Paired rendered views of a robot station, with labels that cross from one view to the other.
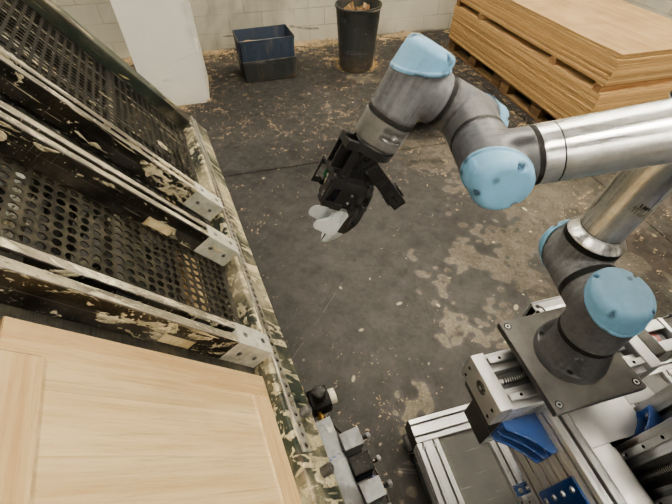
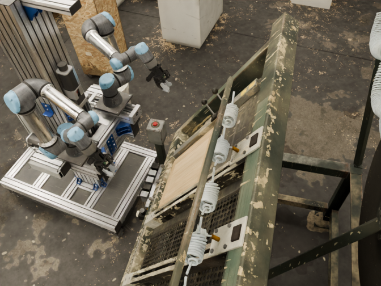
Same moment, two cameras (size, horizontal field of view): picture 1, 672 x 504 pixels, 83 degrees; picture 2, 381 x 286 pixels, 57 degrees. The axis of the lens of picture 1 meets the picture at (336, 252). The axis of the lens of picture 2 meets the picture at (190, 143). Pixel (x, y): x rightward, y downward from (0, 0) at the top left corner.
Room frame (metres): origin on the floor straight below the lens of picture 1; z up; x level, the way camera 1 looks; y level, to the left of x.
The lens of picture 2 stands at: (1.02, 1.08, 2.96)
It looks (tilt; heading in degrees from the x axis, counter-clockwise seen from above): 52 degrees down; 222
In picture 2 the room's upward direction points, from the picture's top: 5 degrees counter-clockwise
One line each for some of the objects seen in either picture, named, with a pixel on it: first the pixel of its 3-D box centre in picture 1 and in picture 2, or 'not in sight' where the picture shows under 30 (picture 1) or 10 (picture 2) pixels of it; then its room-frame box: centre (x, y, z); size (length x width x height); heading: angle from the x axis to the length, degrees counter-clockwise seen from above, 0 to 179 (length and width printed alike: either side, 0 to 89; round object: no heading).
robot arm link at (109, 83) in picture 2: not in sight; (108, 84); (-0.08, -0.65, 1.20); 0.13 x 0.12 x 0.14; 169
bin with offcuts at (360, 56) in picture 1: (357, 36); not in sight; (4.67, -0.24, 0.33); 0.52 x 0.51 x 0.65; 15
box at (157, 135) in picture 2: not in sight; (156, 132); (-0.14, -0.29, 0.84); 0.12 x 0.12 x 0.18; 23
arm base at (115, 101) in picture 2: not in sight; (111, 96); (-0.07, -0.65, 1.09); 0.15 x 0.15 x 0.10
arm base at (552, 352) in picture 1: (579, 341); (74, 144); (0.41, -0.53, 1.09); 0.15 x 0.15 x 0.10
